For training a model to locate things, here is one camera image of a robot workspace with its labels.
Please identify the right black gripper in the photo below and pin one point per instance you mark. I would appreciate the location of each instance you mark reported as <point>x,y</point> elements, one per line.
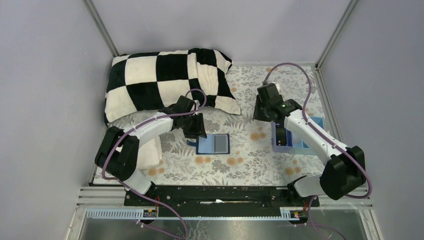
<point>261,110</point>

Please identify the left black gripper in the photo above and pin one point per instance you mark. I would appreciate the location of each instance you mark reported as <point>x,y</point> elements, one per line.
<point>193,126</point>

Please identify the blue leather card holder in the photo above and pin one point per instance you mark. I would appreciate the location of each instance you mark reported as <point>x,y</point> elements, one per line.
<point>205,145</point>

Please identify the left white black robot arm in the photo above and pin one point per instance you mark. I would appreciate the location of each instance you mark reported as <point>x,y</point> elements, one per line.
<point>120,149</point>

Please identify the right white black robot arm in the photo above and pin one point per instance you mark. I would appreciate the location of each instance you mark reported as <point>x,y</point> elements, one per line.
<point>344,166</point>

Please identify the black card in tray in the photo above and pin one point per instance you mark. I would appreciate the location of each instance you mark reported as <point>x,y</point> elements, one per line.
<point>280,136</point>

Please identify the floral patterned bed sheet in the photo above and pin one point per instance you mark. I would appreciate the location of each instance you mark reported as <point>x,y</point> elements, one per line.
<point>251,161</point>

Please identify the blue plastic compartment tray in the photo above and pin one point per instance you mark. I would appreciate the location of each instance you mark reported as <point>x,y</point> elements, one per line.
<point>294,140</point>

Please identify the folded white towel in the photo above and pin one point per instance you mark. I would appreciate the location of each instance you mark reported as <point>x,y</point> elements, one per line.
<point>149,152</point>

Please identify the black white checkered pillow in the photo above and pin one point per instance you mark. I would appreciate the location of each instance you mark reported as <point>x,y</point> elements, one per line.
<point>153,80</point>

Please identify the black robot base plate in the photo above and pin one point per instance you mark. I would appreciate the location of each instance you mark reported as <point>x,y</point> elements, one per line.
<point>218,201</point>

